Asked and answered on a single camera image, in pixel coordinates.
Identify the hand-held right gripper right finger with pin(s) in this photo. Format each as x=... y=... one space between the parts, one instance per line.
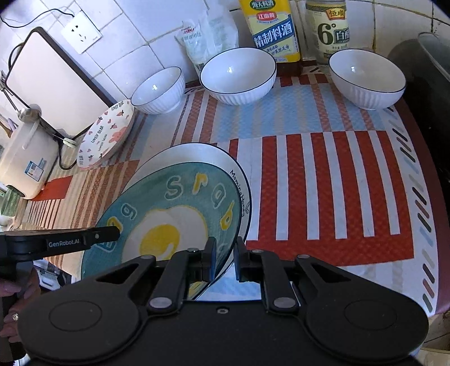
x=240 y=260

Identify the metal ladle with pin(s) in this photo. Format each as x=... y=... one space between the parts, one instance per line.
x=30 y=112

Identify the striped table mat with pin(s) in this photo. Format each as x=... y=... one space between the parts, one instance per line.
x=351 y=176

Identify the white cutting board dark rim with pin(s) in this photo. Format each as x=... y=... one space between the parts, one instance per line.
x=52 y=81

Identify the large white ribbed bowl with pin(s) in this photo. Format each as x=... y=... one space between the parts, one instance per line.
x=239 y=77
x=367 y=79

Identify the yellow label cooking wine bottle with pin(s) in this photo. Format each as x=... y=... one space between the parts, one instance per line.
x=272 y=31

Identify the white plate with black lettering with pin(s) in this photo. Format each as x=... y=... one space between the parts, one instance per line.
x=197 y=155

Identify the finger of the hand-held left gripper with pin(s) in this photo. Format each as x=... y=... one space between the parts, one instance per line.
x=107 y=235

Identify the pink floral print plate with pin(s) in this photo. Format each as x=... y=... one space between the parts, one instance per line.
x=109 y=135

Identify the small white ribbed bowl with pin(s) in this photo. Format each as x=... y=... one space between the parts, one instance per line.
x=158 y=91

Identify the white label vinegar bottle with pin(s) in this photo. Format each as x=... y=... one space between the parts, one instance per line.
x=328 y=31

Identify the cream rice cooker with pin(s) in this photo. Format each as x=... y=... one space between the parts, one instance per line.
x=24 y=158

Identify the blue fried egg print plate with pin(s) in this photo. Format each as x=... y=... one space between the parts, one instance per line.
x=175 y=197

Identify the white wall socket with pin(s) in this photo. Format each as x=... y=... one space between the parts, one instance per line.
x=81 y=31

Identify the green glass jar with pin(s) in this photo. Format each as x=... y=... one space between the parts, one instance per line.
x=10 y=202

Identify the black wok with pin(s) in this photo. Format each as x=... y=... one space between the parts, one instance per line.
x=430 y=116

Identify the white salt bag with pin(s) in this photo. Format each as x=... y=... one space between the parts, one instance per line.
x=204 y=38

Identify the person's left hand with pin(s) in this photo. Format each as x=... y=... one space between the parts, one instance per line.
x=14 y=317

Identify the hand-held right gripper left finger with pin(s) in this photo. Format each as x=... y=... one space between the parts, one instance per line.
x=212 y=258

